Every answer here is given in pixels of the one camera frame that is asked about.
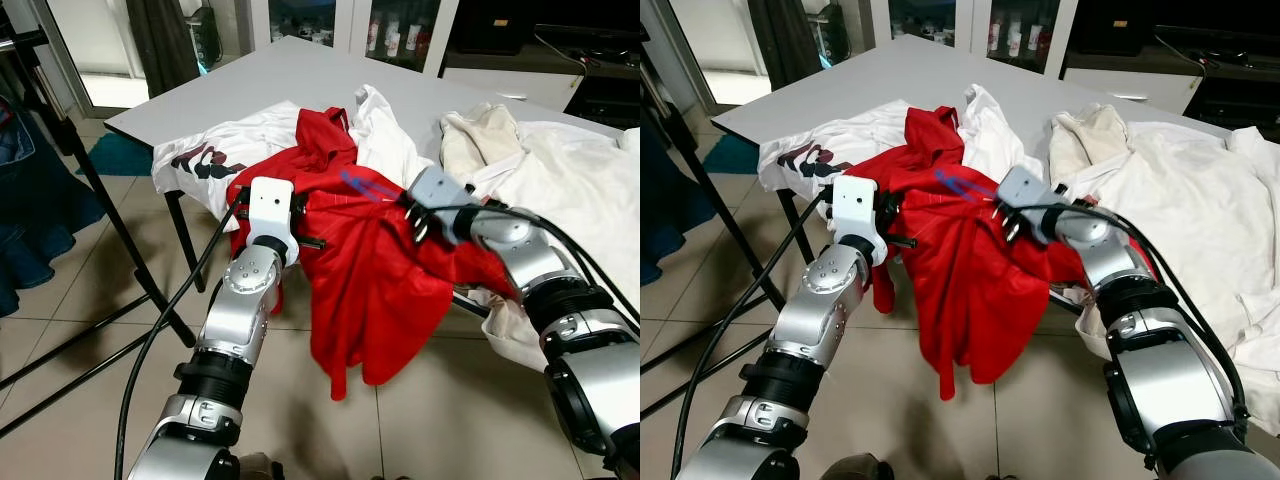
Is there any red striped polo shirt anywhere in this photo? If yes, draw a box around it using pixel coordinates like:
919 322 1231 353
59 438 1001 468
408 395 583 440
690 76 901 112
895 165 1166 401
295 165 521 401

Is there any white polo shirt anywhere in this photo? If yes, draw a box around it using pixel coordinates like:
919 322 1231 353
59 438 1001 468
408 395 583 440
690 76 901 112
960 83 1046 186
352 83 436 189

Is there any cream garment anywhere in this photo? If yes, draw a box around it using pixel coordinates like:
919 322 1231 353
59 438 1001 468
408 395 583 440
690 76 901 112
440 102 521 186
1050 103 1131 181

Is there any black table leg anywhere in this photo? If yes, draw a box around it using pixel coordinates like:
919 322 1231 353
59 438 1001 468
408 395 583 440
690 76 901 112
778 190 806 241
160 190 206 296

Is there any white button shirt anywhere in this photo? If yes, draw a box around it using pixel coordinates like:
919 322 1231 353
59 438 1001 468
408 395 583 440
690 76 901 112
1085 130 1280 371
470 120 641 376

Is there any black clothes rack stand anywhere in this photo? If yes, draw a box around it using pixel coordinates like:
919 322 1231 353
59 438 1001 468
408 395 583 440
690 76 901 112
640 30 791 421
0 0 198 441

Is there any teal floor mat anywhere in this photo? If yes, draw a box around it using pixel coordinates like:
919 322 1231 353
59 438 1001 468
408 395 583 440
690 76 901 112
715 132 761 176
75 130 156 179

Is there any black device with light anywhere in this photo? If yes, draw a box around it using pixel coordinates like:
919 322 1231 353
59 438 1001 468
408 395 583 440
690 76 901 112
815 0 851 61
185 5 223 71

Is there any dark grey curtain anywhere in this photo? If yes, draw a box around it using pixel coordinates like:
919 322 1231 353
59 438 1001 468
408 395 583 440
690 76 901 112
745 0 826 91
125 0 201 98

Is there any white glass door cabinet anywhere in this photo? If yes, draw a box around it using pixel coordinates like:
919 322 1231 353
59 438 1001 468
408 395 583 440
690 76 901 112
245 0 461 76
870 0 1081 81

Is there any dark TV stand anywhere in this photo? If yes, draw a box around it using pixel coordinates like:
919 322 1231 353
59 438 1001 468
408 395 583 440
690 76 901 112
440 0 641 131
1060 0 1280 141

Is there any black set-top box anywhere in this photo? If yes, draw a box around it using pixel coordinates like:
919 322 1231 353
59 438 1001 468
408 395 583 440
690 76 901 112
1190 75 1280 136
565 75 641 129

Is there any black audio speaker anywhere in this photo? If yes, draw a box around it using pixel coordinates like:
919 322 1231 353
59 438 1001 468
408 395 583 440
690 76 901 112
1075 0 1161 56
455 0 546 56

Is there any blue denim garment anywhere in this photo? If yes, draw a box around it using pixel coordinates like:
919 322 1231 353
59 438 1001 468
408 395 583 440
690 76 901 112
0 95 106 319
640 120 691 286

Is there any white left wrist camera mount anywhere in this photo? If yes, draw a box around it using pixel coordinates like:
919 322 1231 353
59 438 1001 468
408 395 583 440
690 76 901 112
830 175 891 263
245 177 299 266

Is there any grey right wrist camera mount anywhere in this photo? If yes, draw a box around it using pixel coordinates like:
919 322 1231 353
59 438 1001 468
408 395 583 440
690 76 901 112
408 165 481 241
995 165 1066 241

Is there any white drawer with handle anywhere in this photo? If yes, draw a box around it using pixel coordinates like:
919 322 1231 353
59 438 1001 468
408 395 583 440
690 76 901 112
440 68 581 113
1062 68 1201 113

